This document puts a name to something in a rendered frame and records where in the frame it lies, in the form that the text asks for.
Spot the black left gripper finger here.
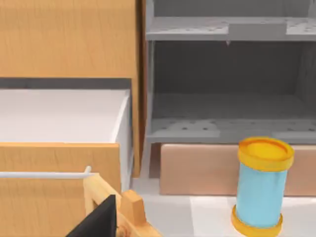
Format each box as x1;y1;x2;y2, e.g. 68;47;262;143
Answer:
64;194;117;237

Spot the shallow salmon-coloured box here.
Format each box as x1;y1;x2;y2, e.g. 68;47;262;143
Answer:
159;143;316;197

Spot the blue can with yellow lid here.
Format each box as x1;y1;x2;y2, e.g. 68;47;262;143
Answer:
231;136;295;237

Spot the wooden cupboard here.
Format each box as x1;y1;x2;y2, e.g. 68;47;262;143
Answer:
0;0;149;179

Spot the grey pierced shelf unit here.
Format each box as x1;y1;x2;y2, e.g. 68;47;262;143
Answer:
145;0;316;144

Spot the pale wooden frame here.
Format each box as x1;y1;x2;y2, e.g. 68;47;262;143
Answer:
82;173;164;237

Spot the long metal handle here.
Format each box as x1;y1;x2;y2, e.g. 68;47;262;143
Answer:
0;166;96;179

